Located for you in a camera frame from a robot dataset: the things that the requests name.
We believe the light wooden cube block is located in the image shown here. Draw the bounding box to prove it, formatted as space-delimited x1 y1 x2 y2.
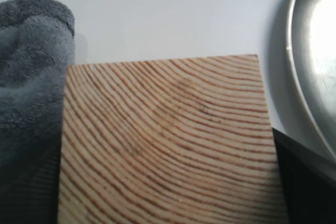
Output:
58 55 287 223

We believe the round stainless steel plate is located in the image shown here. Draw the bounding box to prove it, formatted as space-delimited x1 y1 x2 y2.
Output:
286 0 335 159

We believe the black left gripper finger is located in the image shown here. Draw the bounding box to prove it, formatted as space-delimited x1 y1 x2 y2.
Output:
272 129 335 223

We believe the grey fleece towel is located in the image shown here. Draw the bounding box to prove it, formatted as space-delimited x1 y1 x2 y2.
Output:
1 0 75 223

